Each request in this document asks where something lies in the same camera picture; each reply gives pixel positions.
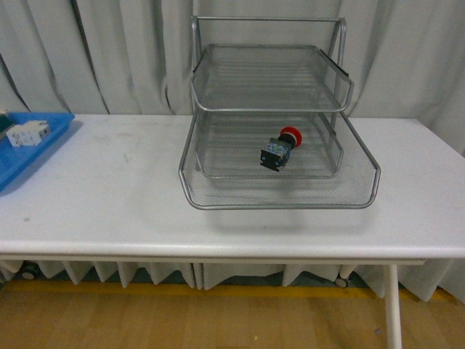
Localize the grey caster wheel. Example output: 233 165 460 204
20 262 40 280
334 276 349 289

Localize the green white relay module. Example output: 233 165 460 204
0 110 15 133

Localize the grey caster wheel right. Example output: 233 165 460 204
334 276 349 289

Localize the blue plastic tray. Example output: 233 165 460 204
1 112 75 191

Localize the red emergency stop button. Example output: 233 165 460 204
260 126 303 172

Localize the silver mesh tiered rack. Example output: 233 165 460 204
178 15 381 210

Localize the white curtain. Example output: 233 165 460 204
1 1 464 153

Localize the white circuit breaker block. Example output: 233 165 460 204
7 120 51 147

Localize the grey caster wheel left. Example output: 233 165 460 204
20 262 40 280

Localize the white table leg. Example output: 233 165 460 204
383 265 403 349

